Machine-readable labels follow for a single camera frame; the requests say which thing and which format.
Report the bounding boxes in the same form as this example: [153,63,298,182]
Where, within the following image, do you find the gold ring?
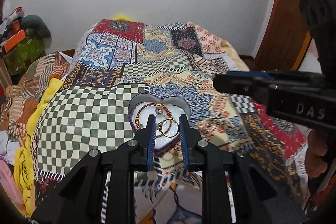
[156,118,180,138]

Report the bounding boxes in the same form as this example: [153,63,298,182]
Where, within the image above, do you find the right hand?
[305,130,327,177]

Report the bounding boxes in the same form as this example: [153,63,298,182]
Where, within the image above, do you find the purple heart-shaped tin box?
[128,93,191,155]

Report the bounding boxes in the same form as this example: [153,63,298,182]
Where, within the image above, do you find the wooden wardrobe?
[255,0,310,71]

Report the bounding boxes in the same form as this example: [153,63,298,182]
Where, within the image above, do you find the colourful patchwork bedspread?
[4,18,310,224]

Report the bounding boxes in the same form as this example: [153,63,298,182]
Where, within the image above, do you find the yellow cloth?
[13,78,63,218]

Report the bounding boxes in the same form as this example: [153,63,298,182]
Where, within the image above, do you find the brown striped cloth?
[1,52,70,145]

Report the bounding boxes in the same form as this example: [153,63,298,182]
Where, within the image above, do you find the green covered side table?
[3,36,45,76]

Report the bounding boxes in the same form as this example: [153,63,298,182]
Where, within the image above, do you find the dark green plush cushion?
[21,15,52,40]

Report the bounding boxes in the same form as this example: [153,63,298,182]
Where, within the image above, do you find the orange box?
[1,30,26,53]

